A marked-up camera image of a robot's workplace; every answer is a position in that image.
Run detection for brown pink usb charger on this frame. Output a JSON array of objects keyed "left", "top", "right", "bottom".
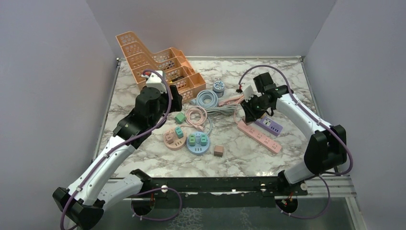
[{"left": 214, "top": 145, "right": 224, "bottom": 157}]

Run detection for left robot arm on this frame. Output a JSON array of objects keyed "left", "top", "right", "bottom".
[{"left": 52, "top": 85, "right": 182, "bottom": 230}]

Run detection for pink round power socket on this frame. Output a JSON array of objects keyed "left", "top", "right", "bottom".
[{"left": 163, "top": 126, "right": 187, "bottom": 150}]

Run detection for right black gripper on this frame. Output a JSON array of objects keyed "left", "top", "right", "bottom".
[{"left": 240, "top": 93, "right": 271, "bottom": 122}]

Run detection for purple power strip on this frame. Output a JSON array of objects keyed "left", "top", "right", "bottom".
[{"left": 254, "top": 116, "right": 283, "bottom": 137}]

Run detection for pink coiled cable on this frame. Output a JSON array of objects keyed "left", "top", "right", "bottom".
[{"left": 182, "top": 106, "right": 208, "bottom": 131}]

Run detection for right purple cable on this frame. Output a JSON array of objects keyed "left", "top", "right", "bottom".
[{"left": 237, "top": 65, "right": 354, "bottom": 177}]

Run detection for pink power strip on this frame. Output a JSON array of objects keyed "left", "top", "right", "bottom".
[{"left": 237, "top": 121, "right": 282, "bottom": 154}]

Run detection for round blue patterned tin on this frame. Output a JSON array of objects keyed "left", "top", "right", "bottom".
[{"left": 212, "top": 80, "right": 226, "bottom": 98}]

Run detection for purple cable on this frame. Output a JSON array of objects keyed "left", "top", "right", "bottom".
[
  {"left": 237, "top": 65, "right": 354, "bottom": 177},
  {"left": 59, "top": 69, "right": 173, "bottom": 230}
]

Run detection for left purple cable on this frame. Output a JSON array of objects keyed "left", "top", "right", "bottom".
[{"left": 59, "top": 69, "right": 173, "bottom": 230}]

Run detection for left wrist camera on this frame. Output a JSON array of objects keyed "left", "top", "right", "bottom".
[{"left": 141, "top": 72, "right": 167, "bottom": 93}]

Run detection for grey bundled cable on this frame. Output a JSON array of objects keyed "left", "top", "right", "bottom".
[{"left": 204, "top": 105, "right": 243, "bottom": 117}]

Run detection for orange plastic file organizer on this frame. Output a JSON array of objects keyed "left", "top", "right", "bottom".
[{"left": 116, "top": 31, "right": 206, "bottom": 103}]

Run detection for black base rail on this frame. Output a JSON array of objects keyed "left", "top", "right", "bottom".
[{"left": 108, "top": 176, "right": 356, "bottom": 210}]

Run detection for blue round power socket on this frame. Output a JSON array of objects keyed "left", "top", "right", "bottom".
[{"left": 186, "top": 131, "right": 211, "bottom": 156}]

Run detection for salmon coiled cable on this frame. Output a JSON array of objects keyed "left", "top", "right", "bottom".
[{"left": 218, "top": 94, "right": 247, "bottom": 108}]

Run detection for blue coiled cable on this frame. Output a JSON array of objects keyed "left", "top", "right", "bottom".
[{"left": 191, "top": 89, "right": 219, "bottom": 109}]

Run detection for dark green usb charger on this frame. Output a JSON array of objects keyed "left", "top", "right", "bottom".
[{"left": 174, "top": 112, "right": 186, "bottom": 124}]

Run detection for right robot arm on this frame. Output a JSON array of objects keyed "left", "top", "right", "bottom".
[{"left": 239, "top": 73, "right": 347, "bottom": 195}]

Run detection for teal blue usb charger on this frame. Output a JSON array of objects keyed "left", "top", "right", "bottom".
[{"left": 174, "top": 126, "right": 184, "bottom": 138}]

